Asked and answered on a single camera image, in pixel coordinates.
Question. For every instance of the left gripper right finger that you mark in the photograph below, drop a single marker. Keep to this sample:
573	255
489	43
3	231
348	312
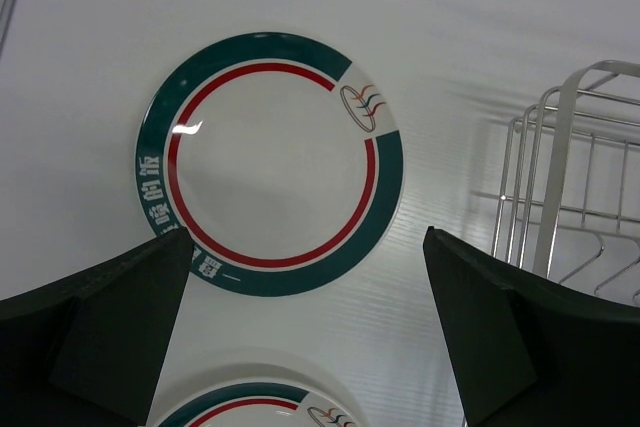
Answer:
526	351

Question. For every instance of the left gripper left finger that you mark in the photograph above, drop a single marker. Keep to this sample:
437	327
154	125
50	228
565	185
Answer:
88	349

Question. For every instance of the green red rimmed plate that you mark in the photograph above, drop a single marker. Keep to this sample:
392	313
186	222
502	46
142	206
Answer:
257	387
278	154

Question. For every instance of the metal wire dish rack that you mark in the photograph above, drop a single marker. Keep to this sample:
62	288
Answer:
568	197

